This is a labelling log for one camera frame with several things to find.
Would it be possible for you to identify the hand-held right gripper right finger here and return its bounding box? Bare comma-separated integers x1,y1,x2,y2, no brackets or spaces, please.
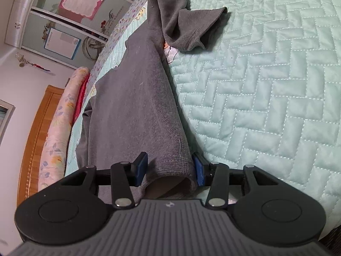
192,152,279,210

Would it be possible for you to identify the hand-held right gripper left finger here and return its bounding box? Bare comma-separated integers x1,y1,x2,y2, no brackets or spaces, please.
61,151,149,210

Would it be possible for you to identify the grey sweater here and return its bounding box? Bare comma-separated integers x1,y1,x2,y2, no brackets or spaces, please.
76,0,231,201

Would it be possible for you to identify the floral pillow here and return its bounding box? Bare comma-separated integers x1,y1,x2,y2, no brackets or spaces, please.
38,67,91,193

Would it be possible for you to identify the red pillow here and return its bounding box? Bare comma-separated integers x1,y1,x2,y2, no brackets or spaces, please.
71,79,90,124

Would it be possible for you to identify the green quilted bee bedspread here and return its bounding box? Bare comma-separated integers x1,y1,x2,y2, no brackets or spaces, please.
64,0,341,240

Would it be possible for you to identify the wooden headboard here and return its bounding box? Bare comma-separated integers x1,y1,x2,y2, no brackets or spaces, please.
17,84,65,206

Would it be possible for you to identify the blue bordered poster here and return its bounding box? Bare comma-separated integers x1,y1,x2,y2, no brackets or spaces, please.
44,28,81,60

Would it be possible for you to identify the pink bordered poster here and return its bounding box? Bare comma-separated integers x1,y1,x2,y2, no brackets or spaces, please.
59,0,105,21

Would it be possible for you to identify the sliding door wardrobe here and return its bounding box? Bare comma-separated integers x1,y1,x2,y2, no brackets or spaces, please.
5,0,160,72

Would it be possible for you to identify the framed wall picture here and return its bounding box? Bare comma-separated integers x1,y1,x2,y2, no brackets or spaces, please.
0,99,16,145

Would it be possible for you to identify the flower wall decoration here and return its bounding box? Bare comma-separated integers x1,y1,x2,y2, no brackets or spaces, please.
15,53,52,72

